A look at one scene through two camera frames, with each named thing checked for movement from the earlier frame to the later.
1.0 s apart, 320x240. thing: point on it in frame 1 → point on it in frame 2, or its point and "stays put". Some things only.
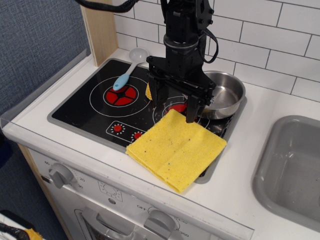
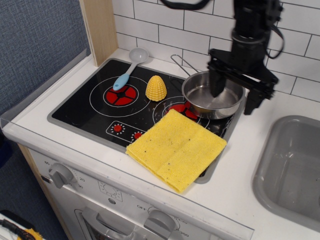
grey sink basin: (286, 179) stays put
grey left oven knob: (60, 174) stays put
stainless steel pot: (229, 94) stays put
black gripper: (182, 66) → (246, 61)
